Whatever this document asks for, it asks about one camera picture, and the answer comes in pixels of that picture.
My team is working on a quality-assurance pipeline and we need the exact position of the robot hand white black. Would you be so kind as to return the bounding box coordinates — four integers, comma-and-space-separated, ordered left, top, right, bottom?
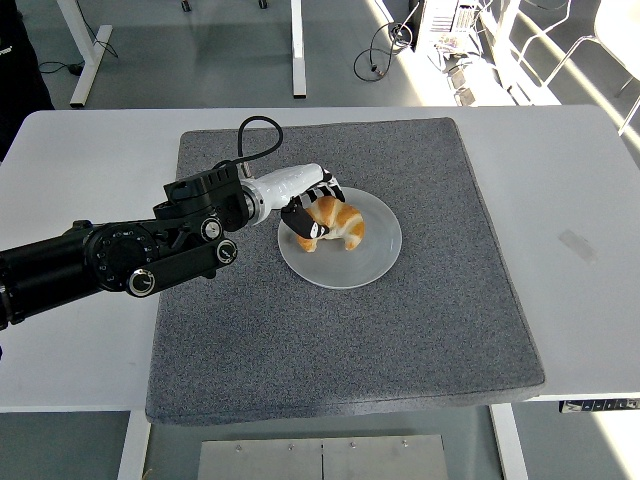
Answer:
259, 162, 347, 241

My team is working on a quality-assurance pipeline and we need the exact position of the white desk leg narrow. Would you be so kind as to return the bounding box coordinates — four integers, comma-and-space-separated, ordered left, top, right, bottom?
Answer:
289, 0, 309, 98

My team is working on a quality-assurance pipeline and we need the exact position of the black floor cable with plug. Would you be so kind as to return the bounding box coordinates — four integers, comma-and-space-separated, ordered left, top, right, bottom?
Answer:
353, 21, 417, 81

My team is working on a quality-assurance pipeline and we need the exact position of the grey felt mat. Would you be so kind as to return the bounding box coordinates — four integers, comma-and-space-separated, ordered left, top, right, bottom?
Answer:
144, 117, 546, 427

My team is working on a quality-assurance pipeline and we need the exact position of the computer tower case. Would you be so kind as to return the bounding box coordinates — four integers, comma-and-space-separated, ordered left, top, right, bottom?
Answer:
412, 0, 485, 54

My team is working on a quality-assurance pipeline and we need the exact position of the white desk leg with foot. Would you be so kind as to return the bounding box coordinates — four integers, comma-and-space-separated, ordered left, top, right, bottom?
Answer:
55, 0, 114, 109

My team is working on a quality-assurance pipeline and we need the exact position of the white wire frame chair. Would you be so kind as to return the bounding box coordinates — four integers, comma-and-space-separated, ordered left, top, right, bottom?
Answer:
509, 0, 640, 137

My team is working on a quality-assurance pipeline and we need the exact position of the clear tape patch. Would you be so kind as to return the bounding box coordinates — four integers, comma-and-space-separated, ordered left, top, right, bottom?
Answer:
557, 228, 599, 265

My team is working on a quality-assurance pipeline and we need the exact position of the round light grey plate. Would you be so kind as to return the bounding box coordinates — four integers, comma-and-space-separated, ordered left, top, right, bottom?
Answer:
277, 186, 404, 290

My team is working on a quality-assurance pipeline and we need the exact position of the white table leg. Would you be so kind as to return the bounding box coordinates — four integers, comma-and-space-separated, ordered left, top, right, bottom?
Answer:
489, 402, 530, 480
116, 410, 153, 480

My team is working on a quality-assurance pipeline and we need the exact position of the croissant bread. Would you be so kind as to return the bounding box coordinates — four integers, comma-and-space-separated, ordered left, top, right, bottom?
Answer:
296, 195, 367, 254

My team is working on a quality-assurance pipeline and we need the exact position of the person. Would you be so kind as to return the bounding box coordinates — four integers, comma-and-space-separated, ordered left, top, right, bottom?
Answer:
0, 0, 55, 164

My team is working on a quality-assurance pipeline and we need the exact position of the thin black floor cable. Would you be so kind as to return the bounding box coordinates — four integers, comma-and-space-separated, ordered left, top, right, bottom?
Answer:
36, 37, 121, 77

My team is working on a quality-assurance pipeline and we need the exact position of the table height control panel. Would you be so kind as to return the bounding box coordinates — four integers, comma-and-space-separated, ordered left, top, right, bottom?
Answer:
558, 397, 640, 414

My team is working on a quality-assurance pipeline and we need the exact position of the grey metal plate with screws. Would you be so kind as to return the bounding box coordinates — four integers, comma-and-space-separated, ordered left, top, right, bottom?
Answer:
196, 434, 449, 480

